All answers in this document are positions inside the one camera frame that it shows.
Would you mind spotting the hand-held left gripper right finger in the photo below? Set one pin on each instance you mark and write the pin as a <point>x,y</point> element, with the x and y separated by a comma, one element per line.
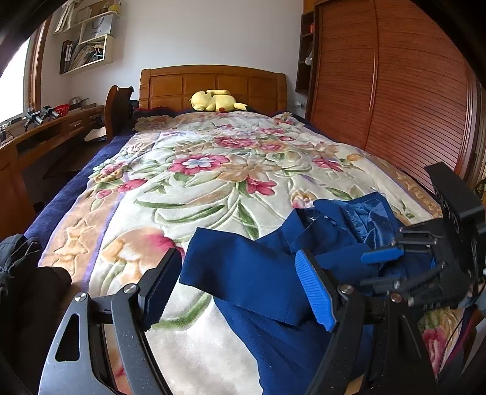
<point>317,290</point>

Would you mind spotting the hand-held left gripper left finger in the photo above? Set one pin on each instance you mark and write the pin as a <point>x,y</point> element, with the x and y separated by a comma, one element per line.
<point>163,290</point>

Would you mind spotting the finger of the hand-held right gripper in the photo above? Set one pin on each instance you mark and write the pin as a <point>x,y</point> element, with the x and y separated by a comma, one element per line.
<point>414,283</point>
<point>381,255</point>

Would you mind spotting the blue coat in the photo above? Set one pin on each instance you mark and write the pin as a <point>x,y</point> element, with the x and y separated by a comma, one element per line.
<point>265,273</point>

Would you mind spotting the floral plush blanket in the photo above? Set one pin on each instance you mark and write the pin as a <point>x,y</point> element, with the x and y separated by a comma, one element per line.
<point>197,182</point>

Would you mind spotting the black clothing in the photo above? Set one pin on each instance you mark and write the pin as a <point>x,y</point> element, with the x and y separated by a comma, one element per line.
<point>26,304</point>

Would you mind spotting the navy bed sheet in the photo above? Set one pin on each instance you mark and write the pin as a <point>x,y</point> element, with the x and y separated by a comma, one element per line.
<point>72,186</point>

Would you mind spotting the loose papers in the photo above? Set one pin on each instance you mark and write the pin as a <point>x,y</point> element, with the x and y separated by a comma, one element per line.
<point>95,135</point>

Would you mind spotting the wooden slatted wardrobe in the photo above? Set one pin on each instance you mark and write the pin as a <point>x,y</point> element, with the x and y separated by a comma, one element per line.
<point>398,76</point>

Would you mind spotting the wooden chair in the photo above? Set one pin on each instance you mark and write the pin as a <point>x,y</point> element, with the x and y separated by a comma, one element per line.
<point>116,110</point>

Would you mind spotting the yellow plush toy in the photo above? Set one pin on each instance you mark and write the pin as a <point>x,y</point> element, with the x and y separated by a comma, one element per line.
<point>212,101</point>

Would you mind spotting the wooden desk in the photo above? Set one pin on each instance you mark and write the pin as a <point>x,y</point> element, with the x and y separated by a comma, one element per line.
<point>22,152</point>

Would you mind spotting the wooden bed headboard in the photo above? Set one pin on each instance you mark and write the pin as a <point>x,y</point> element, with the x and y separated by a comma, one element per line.
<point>171,85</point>

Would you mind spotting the black metal devices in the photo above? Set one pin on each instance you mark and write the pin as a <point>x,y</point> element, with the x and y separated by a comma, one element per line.
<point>38,116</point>

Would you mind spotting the dark open shelf niche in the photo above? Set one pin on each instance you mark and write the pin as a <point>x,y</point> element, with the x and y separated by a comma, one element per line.
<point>305,53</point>

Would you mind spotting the wood-framed window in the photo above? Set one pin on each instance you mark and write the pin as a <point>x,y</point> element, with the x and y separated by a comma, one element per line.
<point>19,83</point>

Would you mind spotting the white wall shelf with books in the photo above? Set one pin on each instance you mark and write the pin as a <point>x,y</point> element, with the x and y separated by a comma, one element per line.
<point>91,41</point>

